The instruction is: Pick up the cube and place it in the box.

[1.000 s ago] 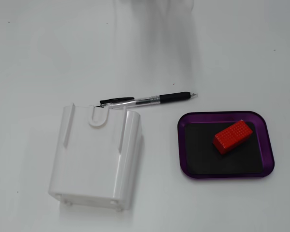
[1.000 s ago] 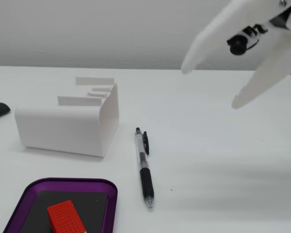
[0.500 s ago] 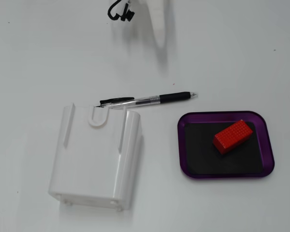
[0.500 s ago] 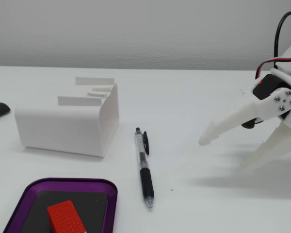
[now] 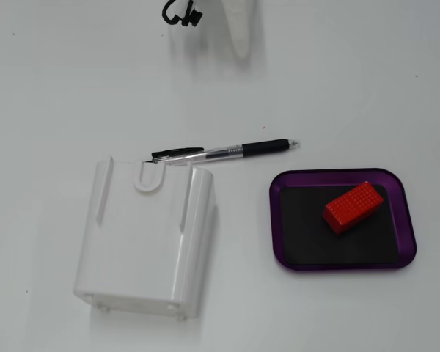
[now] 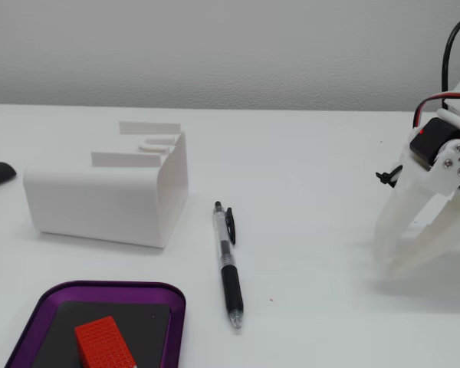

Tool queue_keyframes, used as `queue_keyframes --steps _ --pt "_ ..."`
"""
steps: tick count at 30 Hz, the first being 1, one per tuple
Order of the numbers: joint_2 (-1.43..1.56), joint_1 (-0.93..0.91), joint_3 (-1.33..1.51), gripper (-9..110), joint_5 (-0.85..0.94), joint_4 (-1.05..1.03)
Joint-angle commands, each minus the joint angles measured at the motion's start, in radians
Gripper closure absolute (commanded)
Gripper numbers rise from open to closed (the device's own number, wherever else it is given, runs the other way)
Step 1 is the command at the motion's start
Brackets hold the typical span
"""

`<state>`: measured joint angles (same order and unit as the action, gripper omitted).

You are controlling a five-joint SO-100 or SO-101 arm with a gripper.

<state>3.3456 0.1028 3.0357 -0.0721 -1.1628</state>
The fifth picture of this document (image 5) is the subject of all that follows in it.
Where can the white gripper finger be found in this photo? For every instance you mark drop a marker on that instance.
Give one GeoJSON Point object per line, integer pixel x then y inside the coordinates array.
{"type": "Point", "coordinates": [240, 33]}

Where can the red studded block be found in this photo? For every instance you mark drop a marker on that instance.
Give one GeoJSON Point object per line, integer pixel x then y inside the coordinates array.
{"type": "Point", "coordinates": [352, 207]}

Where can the white plastic box container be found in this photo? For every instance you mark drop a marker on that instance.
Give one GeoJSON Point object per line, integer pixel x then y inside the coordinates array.
{"type": "Point", "coordinates": [143, 234]}

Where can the clear pen with black grip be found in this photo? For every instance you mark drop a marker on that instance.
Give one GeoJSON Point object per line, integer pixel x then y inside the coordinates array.
{"type": "Point", "coordinates": [264, 146]}

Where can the black tray mat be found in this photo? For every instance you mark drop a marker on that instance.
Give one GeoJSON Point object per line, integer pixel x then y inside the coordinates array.
{"type": "Point", "coordinates": [304, 234]}

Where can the purple metal tray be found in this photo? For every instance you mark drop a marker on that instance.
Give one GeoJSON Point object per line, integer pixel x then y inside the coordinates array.
{"type": "Point", "coordinates": [407, 220]}

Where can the small black camera module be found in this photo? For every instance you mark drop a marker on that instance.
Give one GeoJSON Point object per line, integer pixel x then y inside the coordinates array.
{"type": "Point", "coordinates": [193, 16]}

